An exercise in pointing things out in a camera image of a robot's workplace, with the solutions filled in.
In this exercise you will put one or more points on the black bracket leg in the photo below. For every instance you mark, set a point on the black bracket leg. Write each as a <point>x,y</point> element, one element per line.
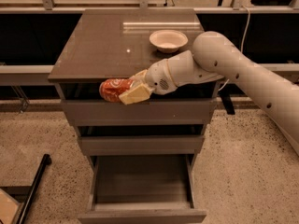
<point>227,102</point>

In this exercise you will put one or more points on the grey drawer cabinet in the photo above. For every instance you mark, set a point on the grey drawer cabinet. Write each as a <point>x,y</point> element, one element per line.
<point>109,43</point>

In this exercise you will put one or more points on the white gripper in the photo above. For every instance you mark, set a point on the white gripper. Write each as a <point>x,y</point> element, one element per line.
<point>158,76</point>

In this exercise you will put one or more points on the white paper bowl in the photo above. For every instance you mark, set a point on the white paper bowl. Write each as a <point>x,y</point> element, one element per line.
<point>168,41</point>

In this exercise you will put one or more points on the grey top drawer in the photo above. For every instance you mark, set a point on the grey top drawer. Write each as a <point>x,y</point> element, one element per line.
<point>154,112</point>

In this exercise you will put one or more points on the red coke can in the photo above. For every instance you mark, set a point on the red coke can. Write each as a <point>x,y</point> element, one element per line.
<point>111,89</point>

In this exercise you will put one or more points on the cardboard box bottom left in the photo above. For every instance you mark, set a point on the cardboard box bottom left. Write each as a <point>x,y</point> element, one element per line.
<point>8,208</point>

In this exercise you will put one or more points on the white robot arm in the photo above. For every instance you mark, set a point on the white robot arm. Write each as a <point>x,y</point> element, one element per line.
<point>212,57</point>

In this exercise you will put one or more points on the black metal pole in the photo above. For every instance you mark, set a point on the black metal pole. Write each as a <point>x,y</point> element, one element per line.
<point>46,161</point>

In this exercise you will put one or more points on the grey open bottom drawer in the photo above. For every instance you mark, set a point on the grey open bottom drawer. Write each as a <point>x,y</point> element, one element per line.
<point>146,189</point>

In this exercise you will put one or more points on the grey middle drawer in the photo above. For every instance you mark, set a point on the grey middle drawer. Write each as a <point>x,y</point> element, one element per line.
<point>140,145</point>

